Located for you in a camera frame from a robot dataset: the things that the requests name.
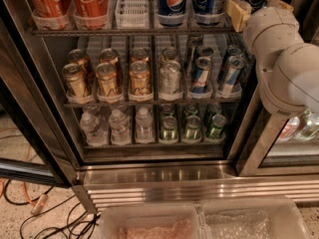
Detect middle wire fridge shelf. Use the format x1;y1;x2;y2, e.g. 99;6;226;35
64;98;240;108

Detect open glass fridge door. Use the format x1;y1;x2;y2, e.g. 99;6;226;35
0;0;77;187

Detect wire fridge shelf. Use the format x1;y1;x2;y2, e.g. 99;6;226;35
28;27;236;37
64;98;240;108

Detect right clear plastic bin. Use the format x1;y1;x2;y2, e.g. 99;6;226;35
199;197;311;239

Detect top wire fridge shelf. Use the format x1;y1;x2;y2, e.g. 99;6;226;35
28;27;236;37

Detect green can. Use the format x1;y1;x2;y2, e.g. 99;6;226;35
159;117;178;142
205;114;227;139
182;116;201;141

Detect red coca-cola can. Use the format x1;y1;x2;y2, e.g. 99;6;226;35
75;0;109;29
31;0;71;30

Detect back right Red Bull can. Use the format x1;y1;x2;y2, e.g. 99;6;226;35
222;45;244;64

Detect orange extension cord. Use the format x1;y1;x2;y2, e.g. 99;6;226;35
0;126;38;207

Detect silver can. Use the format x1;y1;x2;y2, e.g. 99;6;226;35
159;61;181;95
161;47;179;63

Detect clear plastic bin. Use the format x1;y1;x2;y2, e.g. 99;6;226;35
199;197;311;239
99;203;202;239

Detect left red Coca-Cola can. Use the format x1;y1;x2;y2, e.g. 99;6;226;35
31;0;71;30

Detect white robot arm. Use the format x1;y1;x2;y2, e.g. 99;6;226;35
225;0;319;119

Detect water bottle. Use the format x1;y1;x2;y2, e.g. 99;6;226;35
136;107;154;143
80;113;108;147
109;109;131;145

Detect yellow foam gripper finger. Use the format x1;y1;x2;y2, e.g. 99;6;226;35
225;0;252;33
268;0;294;12

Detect closed right fridge door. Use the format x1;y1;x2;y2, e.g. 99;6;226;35
235;0;318;176

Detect back left gold can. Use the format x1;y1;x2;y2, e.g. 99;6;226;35
68;49;95;85

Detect right water bottle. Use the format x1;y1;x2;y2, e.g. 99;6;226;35
136;107;154;143

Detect front left green can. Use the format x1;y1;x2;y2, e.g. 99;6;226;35
159;117;178;142

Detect front middle green can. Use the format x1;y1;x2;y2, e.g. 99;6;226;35
182;116;201;141

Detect back silver can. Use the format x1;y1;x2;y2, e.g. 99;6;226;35
161;47;179;63

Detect front left gold can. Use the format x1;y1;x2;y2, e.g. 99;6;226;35
62;63;91;98

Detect front silver can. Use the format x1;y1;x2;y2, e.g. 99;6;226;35
159;61;181;95

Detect right red Coca-Cola can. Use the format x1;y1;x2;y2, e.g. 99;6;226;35
75;0;109;29

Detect gold can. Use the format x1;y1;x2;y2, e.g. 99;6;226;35
130;48;150;63
129;61;152;96
68;49;95;85
62;63;91;98
99;48;123;78
95;62;122;98

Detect middle water bottle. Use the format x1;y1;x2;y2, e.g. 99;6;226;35
109;109;131;145

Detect front right green can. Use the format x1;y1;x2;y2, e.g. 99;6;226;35
205;114;227;139

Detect stainless steel fridge base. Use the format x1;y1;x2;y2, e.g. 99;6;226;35
72;161;319;213

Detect black floor cables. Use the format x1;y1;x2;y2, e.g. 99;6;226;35
2;178;102;239

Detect front left Red Bull can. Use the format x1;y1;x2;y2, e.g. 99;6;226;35
190;57;213;94

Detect left water bottle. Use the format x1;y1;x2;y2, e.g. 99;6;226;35
80;113;108;147

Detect left clear plastic bin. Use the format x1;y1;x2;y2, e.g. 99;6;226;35
99;203;202;239

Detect front right Red Bull can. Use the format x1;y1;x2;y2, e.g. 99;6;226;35
218;56;246;96

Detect red bull can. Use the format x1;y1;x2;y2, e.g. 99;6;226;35
222;45;244;64
218;56;246;96
190;57;213;94
194;46;214;60

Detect back left Red Bull can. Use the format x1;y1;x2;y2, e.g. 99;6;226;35
194;46;214;60

